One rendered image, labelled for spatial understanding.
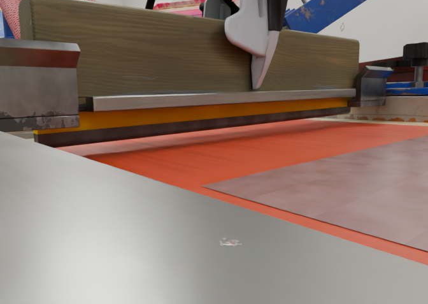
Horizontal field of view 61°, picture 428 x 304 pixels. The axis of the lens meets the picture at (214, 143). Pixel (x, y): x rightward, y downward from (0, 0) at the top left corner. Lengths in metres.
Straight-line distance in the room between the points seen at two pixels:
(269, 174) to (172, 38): 0.16
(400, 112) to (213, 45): 0.32
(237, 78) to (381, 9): 2.24
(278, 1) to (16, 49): 0.22
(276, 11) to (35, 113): 0.22
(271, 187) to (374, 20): 2.42
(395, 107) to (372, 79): 0.06
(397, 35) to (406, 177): 2.30
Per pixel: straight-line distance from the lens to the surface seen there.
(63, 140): 0.27
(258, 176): 0.19
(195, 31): 0.32
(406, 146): 0.31
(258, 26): 0.35
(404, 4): 2.51
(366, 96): 0.53
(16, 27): 0.84
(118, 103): 0.26
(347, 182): 0.18
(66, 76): 0.25
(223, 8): 0.39
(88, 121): 0.28
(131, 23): 0.29
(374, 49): 2.54
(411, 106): 0.56
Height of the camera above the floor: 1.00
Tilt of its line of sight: 8 degrees down
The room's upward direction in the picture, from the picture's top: 1 degrees counter-clockwise
